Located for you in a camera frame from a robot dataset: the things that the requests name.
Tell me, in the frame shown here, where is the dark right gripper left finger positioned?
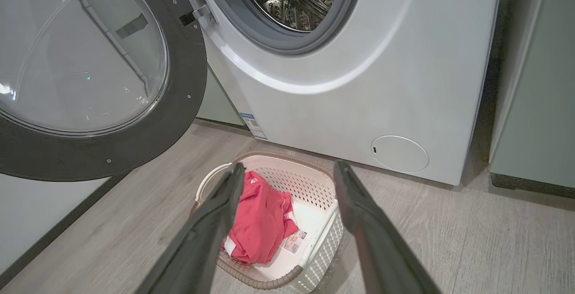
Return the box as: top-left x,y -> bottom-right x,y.
135,162 -> 246,294

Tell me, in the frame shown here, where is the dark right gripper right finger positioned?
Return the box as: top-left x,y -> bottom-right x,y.
333,160 -> 443,294

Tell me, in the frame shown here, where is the red garment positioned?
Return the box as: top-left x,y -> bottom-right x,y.
223,171 -> 299,265

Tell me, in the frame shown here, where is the round black glass washer door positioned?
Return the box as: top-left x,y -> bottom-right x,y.
0,0 -> 208,182

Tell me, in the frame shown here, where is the white front-load washing machine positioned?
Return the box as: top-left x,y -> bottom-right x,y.
171,0 -> 504,186

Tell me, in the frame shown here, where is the white basket label sticker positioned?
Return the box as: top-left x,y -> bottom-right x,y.
284,230 -> 309,254

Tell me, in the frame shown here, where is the cream perforated laundry basket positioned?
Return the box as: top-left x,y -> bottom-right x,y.
193,152 -> 345,291

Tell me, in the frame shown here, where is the round white filter cover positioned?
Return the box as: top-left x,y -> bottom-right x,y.
371,135 -> 429,173

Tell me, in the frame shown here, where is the blue energy label sticker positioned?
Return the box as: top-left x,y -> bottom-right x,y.
239,113 -> 268,140

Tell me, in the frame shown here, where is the tall pale green cabinet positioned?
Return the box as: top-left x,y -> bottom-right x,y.
488,0 -> 575,198

